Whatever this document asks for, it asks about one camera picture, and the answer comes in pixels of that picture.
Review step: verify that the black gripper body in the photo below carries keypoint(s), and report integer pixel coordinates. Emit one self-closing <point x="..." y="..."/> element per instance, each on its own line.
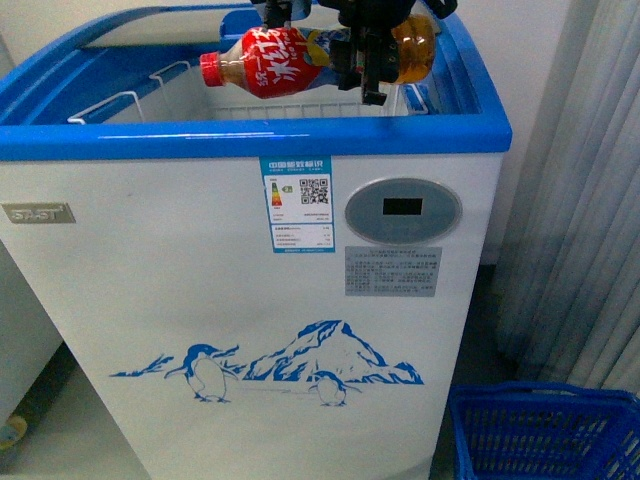
<point x="385" y="14"/>

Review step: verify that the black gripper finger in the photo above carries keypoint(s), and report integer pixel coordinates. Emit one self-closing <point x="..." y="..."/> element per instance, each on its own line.
<point x="368" y="58"/>

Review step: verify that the red label iced tea bottle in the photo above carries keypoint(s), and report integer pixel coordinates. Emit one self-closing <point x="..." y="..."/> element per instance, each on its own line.
<point x="270" y="63"/>

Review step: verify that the blue energy label sticker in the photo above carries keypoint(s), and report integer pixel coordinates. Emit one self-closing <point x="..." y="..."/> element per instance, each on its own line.
<point x="299" y="200"/>

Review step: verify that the grey oval control panel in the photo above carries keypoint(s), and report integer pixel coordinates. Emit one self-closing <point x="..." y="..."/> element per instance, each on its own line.
<point x="402" y="211"/>

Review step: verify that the grey instruction sticker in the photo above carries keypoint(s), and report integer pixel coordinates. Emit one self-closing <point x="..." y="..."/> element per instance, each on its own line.
<point x="384" y="271"/>

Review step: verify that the white chest freezer blue rim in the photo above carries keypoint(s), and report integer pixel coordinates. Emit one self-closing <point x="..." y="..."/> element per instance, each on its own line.
<point x="216" y="357"/>

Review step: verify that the grey window curtain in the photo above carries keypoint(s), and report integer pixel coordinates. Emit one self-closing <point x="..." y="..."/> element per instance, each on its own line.
<point x="568" y="274"/>

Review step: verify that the silver brand nameplate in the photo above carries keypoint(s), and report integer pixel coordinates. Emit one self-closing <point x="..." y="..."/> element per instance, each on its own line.
<point x="35" y="213"/>

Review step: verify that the blue plastic shopping basket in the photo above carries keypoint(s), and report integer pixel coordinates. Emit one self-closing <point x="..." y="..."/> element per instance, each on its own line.
<point x="540" y="430"/>

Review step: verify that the yellowish caster wheel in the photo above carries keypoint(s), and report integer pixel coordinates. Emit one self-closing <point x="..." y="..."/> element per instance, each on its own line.
<point x="12" y="431"/>

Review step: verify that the white wire freezer basket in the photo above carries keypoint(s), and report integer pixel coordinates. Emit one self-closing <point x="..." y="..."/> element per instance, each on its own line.
<point x="178" y="94"/>

